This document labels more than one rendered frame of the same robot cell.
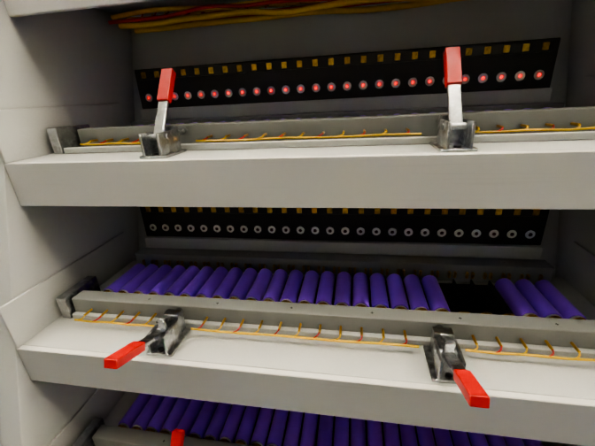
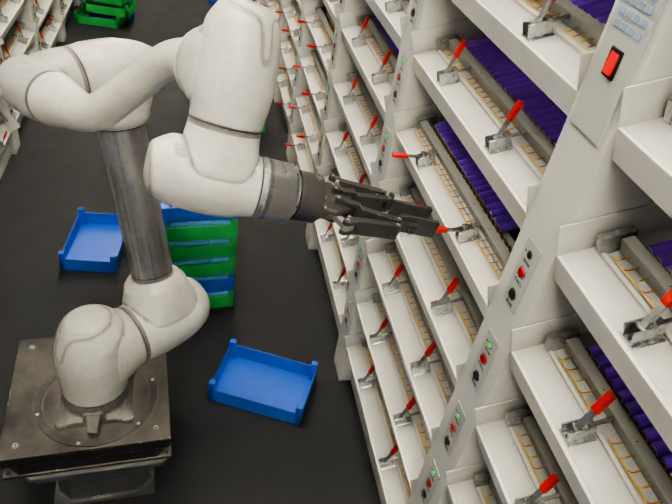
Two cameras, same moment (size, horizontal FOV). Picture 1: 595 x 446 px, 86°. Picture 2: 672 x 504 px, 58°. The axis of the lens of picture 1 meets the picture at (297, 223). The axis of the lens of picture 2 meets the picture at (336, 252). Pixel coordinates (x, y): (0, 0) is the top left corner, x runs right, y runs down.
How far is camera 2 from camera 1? 1.06 m
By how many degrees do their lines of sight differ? 66
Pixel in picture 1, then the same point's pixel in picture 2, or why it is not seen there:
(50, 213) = not seen: hidden behind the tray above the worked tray
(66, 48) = not seen: outside the picture
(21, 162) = (416, 56)
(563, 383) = (479, 269)
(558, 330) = (502, 258)
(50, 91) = (446, 16)
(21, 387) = (393, 147)
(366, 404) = not seen: hidden behind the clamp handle
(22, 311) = (401, 118)
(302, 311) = (459, 184)
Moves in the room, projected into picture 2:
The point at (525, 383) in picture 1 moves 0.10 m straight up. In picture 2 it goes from (471, 259) to (488, 214)
